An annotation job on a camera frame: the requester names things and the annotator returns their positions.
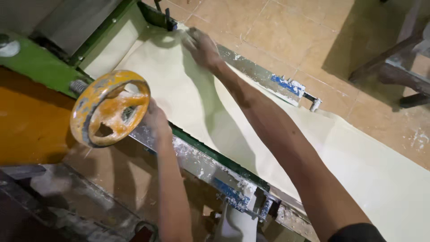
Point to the person's right hand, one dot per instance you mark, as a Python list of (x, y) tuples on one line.
[(201, 47)]

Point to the person's left hand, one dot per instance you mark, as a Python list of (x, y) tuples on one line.
[(155, 118)]

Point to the person's right fingers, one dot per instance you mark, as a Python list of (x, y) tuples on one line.
[(188, 37)]

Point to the cream dough sheet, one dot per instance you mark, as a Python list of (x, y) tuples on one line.
[(235, 127)]

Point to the green dough sheeter machine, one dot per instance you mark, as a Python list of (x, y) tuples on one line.
[(141, 100)]

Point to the orange metal handwheel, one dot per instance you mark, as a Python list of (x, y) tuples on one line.
[(111, 108)]

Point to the person's black sleeve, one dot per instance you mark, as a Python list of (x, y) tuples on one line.
[(357, 233)]

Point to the dark wooden table frame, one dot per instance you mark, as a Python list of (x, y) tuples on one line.
[(393, 64)]

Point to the grey metal frame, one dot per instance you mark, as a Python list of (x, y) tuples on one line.
[(63, 208)]

